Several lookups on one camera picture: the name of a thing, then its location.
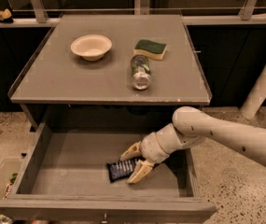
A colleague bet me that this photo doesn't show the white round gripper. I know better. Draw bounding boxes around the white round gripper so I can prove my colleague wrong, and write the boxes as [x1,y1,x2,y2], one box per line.
[119,133,169,184]

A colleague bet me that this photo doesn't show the dark blue rxbar wrapper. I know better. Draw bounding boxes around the dark blue rxbar wrapper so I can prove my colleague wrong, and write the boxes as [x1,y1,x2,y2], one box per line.
[106,158,143,183]

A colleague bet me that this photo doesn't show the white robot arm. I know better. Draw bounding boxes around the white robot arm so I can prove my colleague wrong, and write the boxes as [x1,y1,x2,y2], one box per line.
[120,106,266,184]

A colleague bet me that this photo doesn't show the open grey top drawer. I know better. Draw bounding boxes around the open grey top drawer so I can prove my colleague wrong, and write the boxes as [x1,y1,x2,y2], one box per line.
[0,124,217,224]

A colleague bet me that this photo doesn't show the grey cabinet counter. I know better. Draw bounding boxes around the grey cabinet counter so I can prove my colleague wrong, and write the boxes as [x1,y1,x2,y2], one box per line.
[8,15,212,128]

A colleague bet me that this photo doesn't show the clear plastic bottle green label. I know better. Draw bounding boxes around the clear plastic bottle green label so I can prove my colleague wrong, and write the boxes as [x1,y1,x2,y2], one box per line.
[131,54,151,91]

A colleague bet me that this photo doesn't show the green yellow sponge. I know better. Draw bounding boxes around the green yellow sponge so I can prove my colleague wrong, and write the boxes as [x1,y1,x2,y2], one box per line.
[133,39,167,61]

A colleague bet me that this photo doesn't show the white paper bowl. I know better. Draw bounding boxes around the white paper bowl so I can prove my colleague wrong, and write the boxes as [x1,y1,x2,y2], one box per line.
[71,35,112,62]

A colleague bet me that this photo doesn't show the snack packets in bin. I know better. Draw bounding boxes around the snack packets in bin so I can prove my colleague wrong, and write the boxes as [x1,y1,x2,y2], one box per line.
[3,173,18,200]

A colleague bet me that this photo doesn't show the small yellow black object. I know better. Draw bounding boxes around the small yellow black object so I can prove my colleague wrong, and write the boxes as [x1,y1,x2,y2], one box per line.
[0,8,13,23]

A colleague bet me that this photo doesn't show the metal drawer handle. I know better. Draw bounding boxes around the metal drawer handle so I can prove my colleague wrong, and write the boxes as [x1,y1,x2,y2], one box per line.
[100,213,109,224]

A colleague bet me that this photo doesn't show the metal railing frame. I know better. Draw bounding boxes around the metal railing frame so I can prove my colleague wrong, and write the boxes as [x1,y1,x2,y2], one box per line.
[0,0,266,27]

